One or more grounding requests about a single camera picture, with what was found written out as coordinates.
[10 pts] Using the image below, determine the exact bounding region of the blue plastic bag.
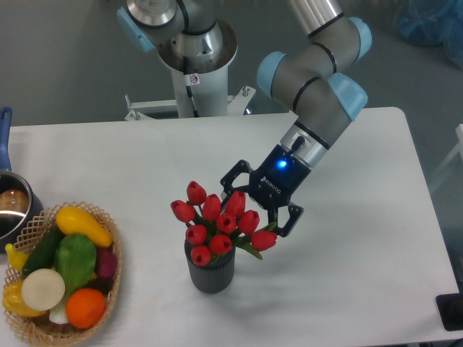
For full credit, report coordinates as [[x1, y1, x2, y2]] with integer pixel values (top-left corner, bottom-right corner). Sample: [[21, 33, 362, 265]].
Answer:
[[394, 1, 462, 68]]

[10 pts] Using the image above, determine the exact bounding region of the dark green cucumber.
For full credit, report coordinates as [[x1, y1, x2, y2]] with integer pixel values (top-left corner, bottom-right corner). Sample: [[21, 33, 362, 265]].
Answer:
[[22, 224, 64, 278]]

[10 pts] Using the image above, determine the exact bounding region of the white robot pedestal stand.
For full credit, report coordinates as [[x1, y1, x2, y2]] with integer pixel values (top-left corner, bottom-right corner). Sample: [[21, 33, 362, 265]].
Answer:
[[124, 68, 256, 121]]

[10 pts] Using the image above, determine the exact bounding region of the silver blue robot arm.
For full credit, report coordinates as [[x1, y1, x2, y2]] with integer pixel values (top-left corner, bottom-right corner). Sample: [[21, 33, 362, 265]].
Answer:
[[117, 1, 372, 237]]

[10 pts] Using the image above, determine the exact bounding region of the white round radish slice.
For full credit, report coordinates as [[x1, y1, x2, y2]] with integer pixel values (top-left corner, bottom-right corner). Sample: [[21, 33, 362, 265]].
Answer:
[[21, 268, 65, 311]]

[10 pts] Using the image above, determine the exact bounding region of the dark grey ribbed vase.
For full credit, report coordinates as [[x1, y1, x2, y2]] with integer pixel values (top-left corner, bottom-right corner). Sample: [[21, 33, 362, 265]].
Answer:
[[184, 241, 236, 294]]

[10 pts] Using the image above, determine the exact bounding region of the yellow bell pepper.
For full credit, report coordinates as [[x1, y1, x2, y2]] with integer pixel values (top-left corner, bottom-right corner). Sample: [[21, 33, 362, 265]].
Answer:
[[3, 280, 47, 317]]

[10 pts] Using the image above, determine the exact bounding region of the black device at table edge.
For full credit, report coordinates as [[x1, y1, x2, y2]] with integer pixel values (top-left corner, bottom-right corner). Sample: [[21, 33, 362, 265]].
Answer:
[[436, 293, 462, 331]]

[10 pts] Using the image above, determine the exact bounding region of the red tulip bouquet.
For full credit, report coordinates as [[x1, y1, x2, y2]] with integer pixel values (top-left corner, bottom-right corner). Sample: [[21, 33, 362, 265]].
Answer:
[[171, 181, 277, 268]]

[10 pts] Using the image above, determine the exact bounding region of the orange fruit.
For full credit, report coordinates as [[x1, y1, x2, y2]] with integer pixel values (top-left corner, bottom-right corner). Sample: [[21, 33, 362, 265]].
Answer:
[[66, 288, 106, 329]]

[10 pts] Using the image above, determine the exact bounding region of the yellow squash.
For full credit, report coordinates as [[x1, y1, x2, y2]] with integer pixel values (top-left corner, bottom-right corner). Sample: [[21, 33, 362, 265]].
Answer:
[[55, 206, 113, 248]]

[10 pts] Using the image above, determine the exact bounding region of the purple red onion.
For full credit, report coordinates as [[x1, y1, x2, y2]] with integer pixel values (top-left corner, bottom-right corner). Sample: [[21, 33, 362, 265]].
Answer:
[[95, 248, 118, 278]]

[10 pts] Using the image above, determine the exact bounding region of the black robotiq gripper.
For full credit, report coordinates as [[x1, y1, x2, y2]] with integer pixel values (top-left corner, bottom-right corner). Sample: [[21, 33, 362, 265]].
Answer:
[[220, 145, 311, 237]]

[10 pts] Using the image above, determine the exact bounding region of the white green leek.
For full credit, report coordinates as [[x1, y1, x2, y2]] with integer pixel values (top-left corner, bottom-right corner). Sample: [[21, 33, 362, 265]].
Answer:
[[48, 299, 69, 325]]

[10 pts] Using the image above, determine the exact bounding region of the blue handled saucepan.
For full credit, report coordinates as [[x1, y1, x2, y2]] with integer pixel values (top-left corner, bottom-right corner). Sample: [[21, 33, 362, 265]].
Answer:
[[1, 106, 43, 254]]

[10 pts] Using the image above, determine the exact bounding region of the green lettuce leaf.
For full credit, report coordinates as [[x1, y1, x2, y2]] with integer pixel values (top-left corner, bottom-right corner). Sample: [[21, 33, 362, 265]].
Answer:
[[54, 234, 97, 299]]

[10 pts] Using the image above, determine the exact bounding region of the woven wicker basket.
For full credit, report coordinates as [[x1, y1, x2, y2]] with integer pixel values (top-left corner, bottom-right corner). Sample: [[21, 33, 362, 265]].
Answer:
[[3, 202, 122, 346]]

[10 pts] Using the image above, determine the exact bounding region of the white frame at right edge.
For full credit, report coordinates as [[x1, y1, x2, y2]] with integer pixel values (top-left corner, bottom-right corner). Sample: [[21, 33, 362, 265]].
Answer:
[[428, 124, 462, 194]]

